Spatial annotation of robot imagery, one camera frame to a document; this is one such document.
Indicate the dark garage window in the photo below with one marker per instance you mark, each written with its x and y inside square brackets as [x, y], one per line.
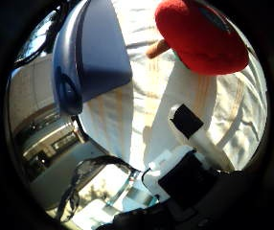
[65, 142]

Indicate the blue plastic container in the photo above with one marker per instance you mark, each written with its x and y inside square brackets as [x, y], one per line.
[95, 48]

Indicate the white tablecloth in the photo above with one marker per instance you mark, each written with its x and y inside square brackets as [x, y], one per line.
[149, 96]

